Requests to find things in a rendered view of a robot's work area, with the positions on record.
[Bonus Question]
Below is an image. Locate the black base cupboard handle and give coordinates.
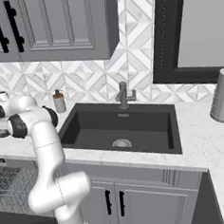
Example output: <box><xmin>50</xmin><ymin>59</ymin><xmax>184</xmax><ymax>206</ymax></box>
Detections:
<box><xmin>119</xmin><ymin>190</ymin><xmax>128</xmax><ymax>218</ymax></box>
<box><xmin>104</xmin><ymin>189</ymin><xmax>113</xmax><ymax>216</ymax></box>

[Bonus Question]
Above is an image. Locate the dark bowl with pale rim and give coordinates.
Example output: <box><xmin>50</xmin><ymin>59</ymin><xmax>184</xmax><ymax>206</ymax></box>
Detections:
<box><xmin>0</xmin><ymin>125</ymin><xmax>13</xmax><ymax>140</ymax></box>

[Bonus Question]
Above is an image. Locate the dark dishwasher door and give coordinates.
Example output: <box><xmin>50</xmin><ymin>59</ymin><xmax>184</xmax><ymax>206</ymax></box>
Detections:
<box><xmin>0</xmin><ymin>206</ymin><xmax>60</xmax><ymax>224</ymax></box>

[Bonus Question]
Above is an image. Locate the grey sink tap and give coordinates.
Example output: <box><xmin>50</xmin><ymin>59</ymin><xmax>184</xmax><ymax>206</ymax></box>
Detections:
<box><xmin>114</xmin><ymin>80</ymin><xmax>139</xmax><ymax>111</ymax></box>

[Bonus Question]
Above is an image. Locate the grey panel under sink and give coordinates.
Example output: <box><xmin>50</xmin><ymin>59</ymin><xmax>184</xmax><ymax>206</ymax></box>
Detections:
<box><xmin>64</xmin><ymin>152</ymin><xmax>206</xmax><ymax>201</ymax></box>

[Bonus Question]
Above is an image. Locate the grey base cupboard door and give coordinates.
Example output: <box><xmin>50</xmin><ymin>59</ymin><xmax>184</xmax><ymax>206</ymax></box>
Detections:
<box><xmin>77</xmin><ymin>179</ymin><xmax>120</xmax><ymax>224</ymax></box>
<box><xmin>113</xmin><ymin>177</ymin><xmax>202</xmax><ymax>224</ymax></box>

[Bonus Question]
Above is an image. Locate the black window frame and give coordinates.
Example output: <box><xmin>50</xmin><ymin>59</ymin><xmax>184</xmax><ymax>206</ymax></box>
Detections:
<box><xmin>146</xmin><ymin>0</ymin><xmax>224</xmax><ymax>88</ymax></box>

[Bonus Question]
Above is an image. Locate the grey wire dishwasher rack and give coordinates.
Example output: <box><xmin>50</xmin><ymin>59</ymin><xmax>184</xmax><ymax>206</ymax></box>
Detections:
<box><xmin>0</xmin><ymin>161</ymin><xmax>42</xmax><ymax>220</ymax></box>

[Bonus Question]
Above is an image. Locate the white cup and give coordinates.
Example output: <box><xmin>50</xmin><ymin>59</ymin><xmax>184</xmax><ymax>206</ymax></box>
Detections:
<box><xmin>0</xmin><ymin>89</ymin><xmax>11</xmax><ymax>103</ymax></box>

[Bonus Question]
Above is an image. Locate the black sink basin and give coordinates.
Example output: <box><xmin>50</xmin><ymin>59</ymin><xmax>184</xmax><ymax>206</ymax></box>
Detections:
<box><xmin>55</xmin><ymin>94</ymin><xmax>184</xmax><ymax>164</ymax></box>

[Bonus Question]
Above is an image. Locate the grey soap dispenser bottle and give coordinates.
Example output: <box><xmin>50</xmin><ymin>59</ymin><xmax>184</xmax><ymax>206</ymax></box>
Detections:
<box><xmin>52</xmin><ymin>87</ymin><xmax>68</xmax><ymax>115</ymax></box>

